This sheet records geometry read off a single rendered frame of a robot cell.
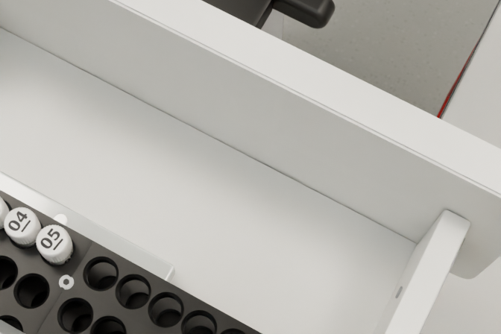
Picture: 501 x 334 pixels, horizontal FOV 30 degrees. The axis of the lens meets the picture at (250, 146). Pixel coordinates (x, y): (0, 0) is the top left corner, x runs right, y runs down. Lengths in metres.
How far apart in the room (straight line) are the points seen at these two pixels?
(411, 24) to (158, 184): 1.04
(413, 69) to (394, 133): 1.06
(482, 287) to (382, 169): 0.16
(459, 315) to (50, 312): 0.24
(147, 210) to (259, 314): 0.07
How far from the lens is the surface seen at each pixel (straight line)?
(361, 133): 0.35
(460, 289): 0.52
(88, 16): 0.40
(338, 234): 0.43
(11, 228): 0.36
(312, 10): 0.39
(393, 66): 1.40
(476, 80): 0.56
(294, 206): 0.43
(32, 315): 0.36
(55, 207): 0.43
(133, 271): 0.36
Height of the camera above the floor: 1.25
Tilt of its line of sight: 70 degrees down
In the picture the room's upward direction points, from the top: 5 degrees clockwise
